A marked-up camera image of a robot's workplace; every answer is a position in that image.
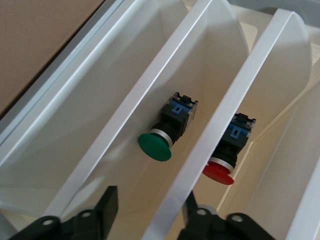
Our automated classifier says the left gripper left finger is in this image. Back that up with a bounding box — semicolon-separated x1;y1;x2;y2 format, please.
12;185;119;240

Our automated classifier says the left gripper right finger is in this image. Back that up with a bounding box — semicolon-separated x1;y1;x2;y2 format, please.
176;191;276;240

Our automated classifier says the red mushroom push button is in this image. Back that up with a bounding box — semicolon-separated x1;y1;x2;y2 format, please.
202;112;257;186

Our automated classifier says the white plastic drawer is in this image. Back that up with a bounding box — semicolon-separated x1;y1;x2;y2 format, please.
46;0;260;240
142;8;320;240
287;74;320;240
0;0;191;218

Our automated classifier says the green mushroom push button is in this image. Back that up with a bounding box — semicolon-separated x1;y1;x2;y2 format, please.
137;91;200;163

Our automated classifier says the white drawer cabinet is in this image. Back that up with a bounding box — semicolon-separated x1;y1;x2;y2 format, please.
0;0;320;240

